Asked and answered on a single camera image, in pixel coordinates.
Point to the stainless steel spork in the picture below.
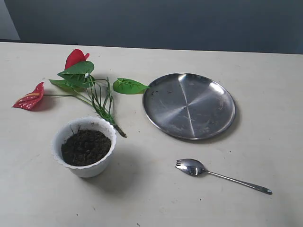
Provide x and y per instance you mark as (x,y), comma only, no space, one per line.
(195,168)

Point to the artificial red anthurium plant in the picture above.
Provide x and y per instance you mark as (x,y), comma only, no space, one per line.
(97,93)

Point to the white scalloped plastic pot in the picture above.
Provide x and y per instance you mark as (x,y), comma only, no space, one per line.
(85,123)

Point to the dark soil in pot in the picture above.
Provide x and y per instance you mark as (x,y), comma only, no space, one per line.
(85,147)

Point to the round stainless steel plate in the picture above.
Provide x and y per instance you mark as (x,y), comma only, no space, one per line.
(189,106)

